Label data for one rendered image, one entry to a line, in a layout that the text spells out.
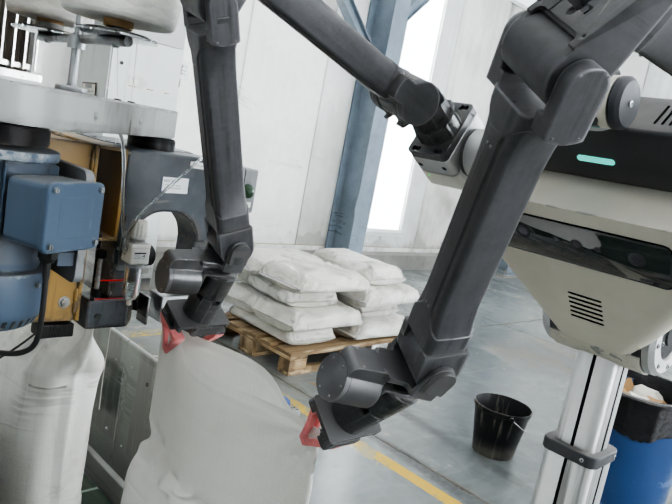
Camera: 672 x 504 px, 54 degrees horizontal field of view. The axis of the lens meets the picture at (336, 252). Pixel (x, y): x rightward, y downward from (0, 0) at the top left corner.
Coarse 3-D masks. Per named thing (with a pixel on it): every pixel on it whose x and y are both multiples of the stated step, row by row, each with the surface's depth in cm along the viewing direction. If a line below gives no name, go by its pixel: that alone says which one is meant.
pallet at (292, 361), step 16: (240, 320) 440; (256, 336) 416; (272, 336) 426; (336, 336) 449; (256, 352) 419; (272, 352) 429; (288, 352) 395; (304, 352) 401; (320, 352) 411; (288, 368) 394; (304, 368) 404
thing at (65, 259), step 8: (64, 160) 99; (64, 168) 97; (72, 168) 95; (80, 168) 93; (64, 176) 97; (72, 176) 95; (80, 176) 93; (88, 176) 92; (64, 256) 93; (72, 256) 94; (80, 256) 94; (56, 264) 92; (64, 264) 93; (72, 264) 94; (80, 264) 94; (56, 272) 98; (64, 272) 96; (72, 272) 94; (80, 272) 94; (72, 280) 94; (80, 280) 95
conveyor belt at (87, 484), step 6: (84, 474) 186; (84, 480) 183; (90, 480) 184; (84, 486) 180; (90, 486) 181; (96, 486) 181; (84, 492) 178; (90, 492) 178; (96, 492) 179; (84, 498) 175; (90, 498) 176; (96, 498) 176; (102, 498) 177
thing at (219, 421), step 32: (160, 352) 127; (192, 352) 121; (224, 352) 118; (160, 384) 126; (192, 384) 106; (224, 384) 101; (256, 384) 112; (160, 416) 125; (192, 416) 106; (224, 416) 101; (256, 416) 99; (288, 416) 96; (160, 448) 120; (192, 448) 106; (224, 448) 102; (256, 448) 99; (288, 448) 96; (128, 480) 118; (160, 480) 110; (192, 480) 106; (224, 480) 102; (256, 480) 99; (288, 480) 96
